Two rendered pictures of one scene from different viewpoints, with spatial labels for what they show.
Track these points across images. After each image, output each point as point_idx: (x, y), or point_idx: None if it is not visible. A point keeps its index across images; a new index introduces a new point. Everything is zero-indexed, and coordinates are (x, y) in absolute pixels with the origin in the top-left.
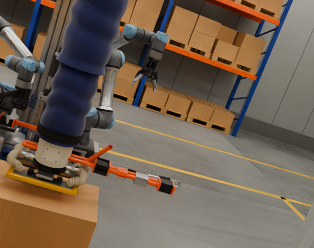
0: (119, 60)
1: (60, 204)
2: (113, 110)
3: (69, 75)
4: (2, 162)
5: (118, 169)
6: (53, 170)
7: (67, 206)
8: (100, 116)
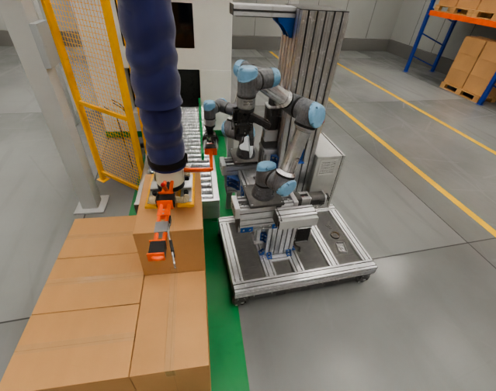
0: (304, 115)
1: (150, 210)
2: (286, 176)
3: None
4: (195, 176)
5: (161, 209)
6: (157, 185)
7: (149, 215)
8: (269, 177)
